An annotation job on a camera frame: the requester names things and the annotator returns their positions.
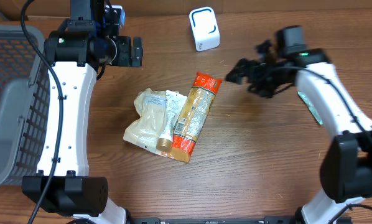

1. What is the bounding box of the teal wet wipes pack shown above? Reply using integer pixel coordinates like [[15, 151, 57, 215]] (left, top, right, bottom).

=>
[[298, 91, 323, 126]]

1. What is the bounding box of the white cosmetic tube gold cap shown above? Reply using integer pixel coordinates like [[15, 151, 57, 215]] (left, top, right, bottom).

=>
[[156, 90, 187, 152]]

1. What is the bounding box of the orange spaghetti package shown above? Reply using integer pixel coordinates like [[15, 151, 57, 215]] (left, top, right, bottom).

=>
[[167, 72, 222, 163]]

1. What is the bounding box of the beige clear plastic pouch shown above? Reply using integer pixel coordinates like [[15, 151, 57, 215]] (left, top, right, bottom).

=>
[[123, 88, 167, 157]]

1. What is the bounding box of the grey plastic mesh basket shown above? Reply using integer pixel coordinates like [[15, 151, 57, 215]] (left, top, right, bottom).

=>
[[0, 25, 50, 186]]

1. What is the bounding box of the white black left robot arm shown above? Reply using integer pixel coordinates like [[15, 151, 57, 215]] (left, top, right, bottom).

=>
[[22, 1, 143, 223]]

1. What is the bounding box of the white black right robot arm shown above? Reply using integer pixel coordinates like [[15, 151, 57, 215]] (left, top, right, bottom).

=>
[[225, 26, 372, 223]]

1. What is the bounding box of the white barcode scanner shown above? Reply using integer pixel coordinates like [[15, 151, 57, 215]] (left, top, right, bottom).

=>
[[188, 7, 220, 52]]

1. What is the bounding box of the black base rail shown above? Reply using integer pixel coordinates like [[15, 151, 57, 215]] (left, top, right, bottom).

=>
[[129, 217, 351, 224]]

